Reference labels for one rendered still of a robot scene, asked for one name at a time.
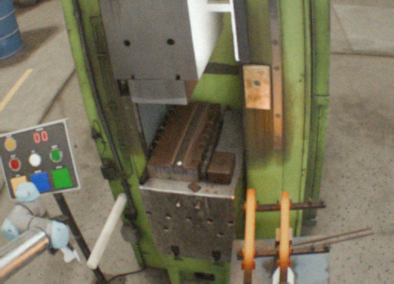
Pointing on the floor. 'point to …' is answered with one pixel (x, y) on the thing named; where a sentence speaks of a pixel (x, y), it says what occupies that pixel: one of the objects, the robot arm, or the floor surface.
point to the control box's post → (77, 233)
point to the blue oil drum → (8, 27)
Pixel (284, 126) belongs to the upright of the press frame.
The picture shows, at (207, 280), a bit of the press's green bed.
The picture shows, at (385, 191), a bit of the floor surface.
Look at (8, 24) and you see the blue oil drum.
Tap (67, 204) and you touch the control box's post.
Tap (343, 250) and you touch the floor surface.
